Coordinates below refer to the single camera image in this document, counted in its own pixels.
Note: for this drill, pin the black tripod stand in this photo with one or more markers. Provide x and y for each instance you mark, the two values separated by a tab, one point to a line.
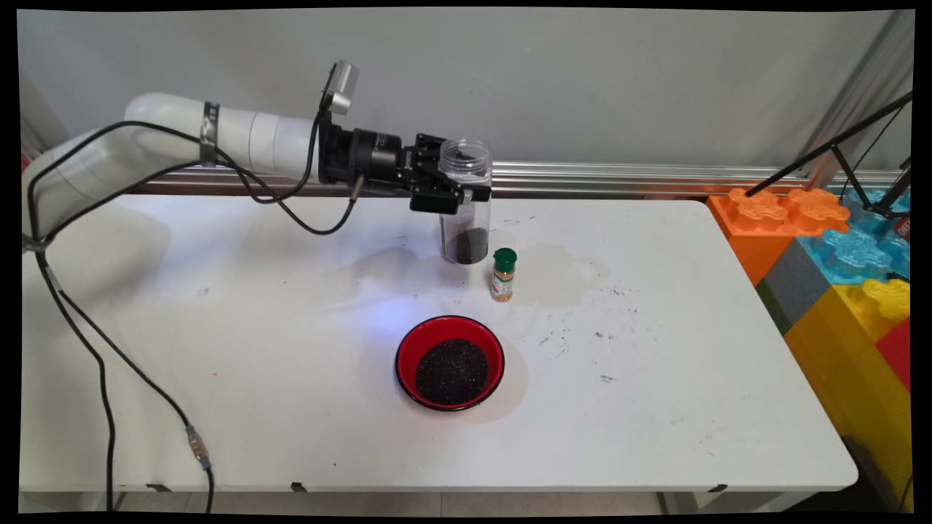
830	149

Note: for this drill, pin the aluminium frame rail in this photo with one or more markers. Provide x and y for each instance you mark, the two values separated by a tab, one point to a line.
619	178

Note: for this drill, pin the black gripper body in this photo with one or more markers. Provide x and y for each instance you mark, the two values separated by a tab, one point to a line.
364	164

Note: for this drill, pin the green-capped spice bottle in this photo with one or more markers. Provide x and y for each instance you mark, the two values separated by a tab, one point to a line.
503	276

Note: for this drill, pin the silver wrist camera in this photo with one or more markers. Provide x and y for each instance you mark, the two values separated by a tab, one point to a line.
342	87

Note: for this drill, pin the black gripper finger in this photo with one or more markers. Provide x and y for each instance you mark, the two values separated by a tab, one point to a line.
433	145
437	198

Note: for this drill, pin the red bowl black rim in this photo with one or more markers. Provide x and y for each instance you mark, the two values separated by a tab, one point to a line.
424	342

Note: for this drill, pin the red cracker box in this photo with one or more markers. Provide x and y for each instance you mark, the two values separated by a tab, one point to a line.
903	229

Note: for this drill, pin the grey building block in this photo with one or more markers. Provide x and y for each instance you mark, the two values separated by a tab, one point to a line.
783	291

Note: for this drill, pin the blue building block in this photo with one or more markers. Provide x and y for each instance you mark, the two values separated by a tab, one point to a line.
852	251

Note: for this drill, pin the large black seed heap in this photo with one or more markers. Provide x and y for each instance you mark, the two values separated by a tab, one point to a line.
451	371

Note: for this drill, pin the yellow building block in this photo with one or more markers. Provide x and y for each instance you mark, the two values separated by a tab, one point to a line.
844	364

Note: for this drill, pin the orange building block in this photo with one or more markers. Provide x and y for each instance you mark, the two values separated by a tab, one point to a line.
757	218

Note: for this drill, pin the red building block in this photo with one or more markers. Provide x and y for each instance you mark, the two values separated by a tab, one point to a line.
897	353

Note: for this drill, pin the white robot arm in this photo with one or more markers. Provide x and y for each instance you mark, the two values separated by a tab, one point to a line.
167	124

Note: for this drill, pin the clear plastic jar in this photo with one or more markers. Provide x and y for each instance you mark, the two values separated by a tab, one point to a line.
470	171

